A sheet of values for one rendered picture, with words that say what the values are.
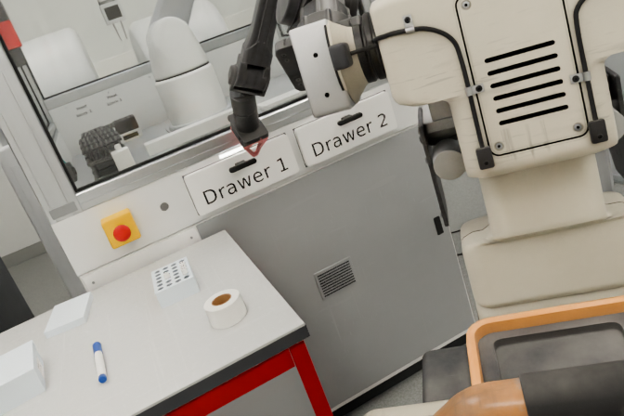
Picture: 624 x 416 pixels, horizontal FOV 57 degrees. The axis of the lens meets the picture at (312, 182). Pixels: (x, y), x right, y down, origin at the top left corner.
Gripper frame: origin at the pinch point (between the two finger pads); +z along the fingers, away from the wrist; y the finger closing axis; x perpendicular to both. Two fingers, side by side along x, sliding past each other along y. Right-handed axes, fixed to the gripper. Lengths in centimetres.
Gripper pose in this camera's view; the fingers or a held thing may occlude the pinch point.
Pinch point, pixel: (252, 149)
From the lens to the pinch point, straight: 145.9
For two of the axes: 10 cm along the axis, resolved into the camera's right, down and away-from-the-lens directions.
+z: 0.3, 6.1, 7.9
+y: -4.9, -6.8, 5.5
